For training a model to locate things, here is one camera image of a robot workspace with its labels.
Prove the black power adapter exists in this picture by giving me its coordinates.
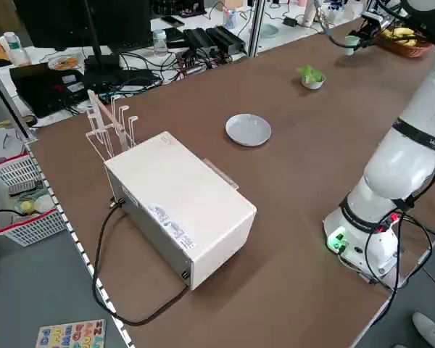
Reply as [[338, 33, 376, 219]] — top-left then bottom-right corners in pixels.
[[183, 28, 220, 55], [162, 27, 185, 48], [205, 25, 247, 55]]

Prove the brown wicker basket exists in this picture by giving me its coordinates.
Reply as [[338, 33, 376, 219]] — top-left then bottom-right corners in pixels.
[[376, 27, 433, 59]]

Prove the larger grey dish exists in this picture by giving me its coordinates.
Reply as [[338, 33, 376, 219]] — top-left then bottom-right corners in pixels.
[[224, 113, 273, 148]]

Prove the black loose cable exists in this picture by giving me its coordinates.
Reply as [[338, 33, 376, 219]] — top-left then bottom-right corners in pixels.
[[326, 30, 349, 47]]

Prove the person's shoe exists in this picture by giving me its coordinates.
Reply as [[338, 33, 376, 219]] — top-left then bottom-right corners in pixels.
[[411, 311, 435, 348]]

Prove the colourful alphabet puzzle board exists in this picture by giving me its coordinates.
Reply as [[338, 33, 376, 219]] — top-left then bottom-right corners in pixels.
[[35, 318, 108, 348]]

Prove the yellow banana bunch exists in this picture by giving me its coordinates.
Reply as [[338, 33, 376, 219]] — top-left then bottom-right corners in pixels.
[[378, 25, 420, 46]]

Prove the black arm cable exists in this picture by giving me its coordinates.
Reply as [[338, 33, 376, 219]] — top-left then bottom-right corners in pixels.
[[362, 46, 435, 302]]

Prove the white toaster oven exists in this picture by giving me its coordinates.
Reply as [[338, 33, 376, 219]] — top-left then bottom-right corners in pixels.
[[103, 130, 258, 291]]

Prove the black oven power cable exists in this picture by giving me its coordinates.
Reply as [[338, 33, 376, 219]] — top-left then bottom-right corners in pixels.
[[91, 198, 190, 326]]

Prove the white basket red rim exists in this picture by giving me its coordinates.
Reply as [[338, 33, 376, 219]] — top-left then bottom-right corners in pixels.
[[0, 152, 68, 247]]

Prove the smaller grey bowl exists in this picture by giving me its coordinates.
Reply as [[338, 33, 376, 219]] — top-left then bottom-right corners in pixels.
[[299, 74, 326, 91]]

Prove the green lettuce leaf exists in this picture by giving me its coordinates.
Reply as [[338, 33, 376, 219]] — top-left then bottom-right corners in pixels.
[[299, 65, 326, 83]]

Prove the pale green bowl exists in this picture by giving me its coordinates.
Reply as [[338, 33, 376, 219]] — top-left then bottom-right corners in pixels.
[[260, 23, 279, 39]]

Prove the white wire dish rack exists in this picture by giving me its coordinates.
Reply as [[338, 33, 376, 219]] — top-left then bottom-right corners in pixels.
[[85, 88, 139, 162]]

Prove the pale green cup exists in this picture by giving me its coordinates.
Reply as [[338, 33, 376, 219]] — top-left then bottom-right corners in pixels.
[[344, 35, 360, 56]]

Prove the cardboard box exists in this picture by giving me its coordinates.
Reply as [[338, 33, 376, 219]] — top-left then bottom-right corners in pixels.
[[217, 0, 246, 12]]

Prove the clear bottle white cap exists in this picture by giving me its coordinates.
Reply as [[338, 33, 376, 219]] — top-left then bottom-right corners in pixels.
[[0, 31, 30, 67]]

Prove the black monitor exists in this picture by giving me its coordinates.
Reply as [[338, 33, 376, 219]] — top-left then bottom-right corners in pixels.
[[14, 0, 153, 86]]

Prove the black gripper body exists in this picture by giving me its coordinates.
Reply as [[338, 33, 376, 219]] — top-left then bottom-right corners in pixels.
[[360, 20, 384, 38]]

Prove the plate of cookies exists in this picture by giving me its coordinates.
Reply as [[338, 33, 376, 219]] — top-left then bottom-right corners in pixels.
[[47, 54, 81, 72]]

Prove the cup of pens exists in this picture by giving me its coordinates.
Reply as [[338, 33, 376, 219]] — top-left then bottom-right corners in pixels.
[[223, 7, 239, 30]]

